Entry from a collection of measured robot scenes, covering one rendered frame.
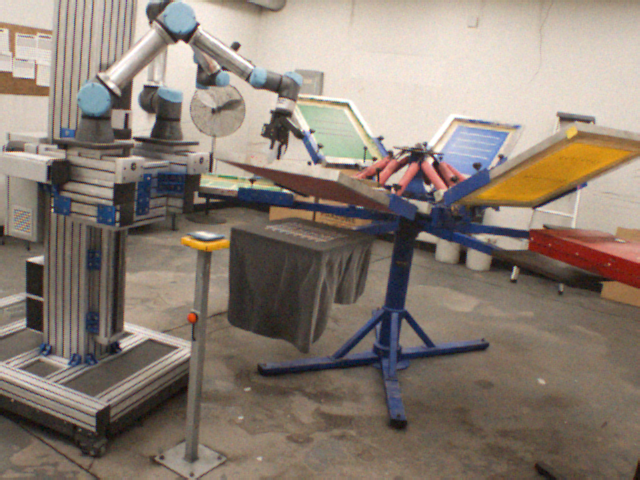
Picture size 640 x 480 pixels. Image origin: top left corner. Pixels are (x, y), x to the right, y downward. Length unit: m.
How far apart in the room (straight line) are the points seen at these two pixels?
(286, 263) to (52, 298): 1.14
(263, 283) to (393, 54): 5.17
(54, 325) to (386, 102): 5.22
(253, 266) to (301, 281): 0.23
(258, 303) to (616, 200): 4.74
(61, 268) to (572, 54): 5.38
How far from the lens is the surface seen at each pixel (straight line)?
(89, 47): 2.67
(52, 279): 2.91
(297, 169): 2.24
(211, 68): 2.94
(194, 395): 2.48
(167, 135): 2.79
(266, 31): 8.31
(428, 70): 7.12
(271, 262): 2.43
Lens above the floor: 1.48
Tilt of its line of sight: 13 degrees down
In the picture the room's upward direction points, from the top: 7 degrees clockwise
